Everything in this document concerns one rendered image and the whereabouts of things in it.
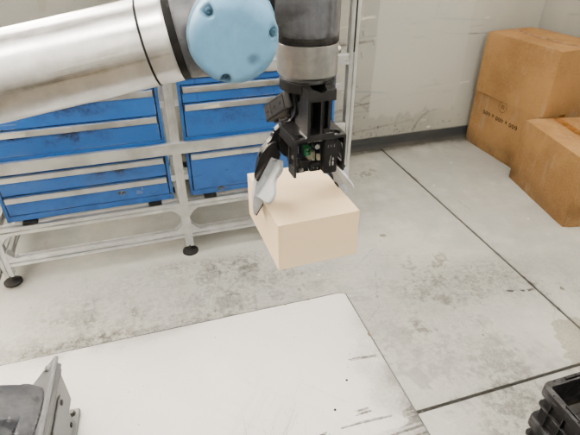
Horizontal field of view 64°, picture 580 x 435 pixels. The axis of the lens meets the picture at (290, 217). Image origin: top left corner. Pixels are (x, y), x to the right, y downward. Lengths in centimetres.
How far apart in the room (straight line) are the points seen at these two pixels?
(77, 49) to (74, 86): 3
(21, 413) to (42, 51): 54
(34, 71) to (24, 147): 177
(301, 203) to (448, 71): 302
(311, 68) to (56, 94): 28
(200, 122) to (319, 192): 149
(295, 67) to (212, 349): 64
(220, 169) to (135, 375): 140
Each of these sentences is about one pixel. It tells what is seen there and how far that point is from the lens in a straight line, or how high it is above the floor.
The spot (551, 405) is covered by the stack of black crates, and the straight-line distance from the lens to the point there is 122.
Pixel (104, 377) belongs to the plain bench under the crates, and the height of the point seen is 70.
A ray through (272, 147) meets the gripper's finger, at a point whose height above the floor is 119.
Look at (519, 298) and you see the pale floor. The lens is 238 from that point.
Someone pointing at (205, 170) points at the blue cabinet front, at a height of 45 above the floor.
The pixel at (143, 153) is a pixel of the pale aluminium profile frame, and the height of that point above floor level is 59.
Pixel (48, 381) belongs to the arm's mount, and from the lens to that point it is 86.
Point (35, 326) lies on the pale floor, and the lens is 229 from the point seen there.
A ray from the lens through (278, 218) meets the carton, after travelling 63.
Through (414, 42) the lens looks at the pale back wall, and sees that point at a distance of 341.
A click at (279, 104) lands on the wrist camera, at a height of 125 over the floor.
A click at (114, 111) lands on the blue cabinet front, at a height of 77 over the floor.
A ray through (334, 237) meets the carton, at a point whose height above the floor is 107.
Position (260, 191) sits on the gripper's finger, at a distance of 66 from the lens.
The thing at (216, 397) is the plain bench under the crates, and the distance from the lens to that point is 95.
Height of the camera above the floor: 146
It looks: 33 degrees down
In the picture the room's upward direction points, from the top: straight up
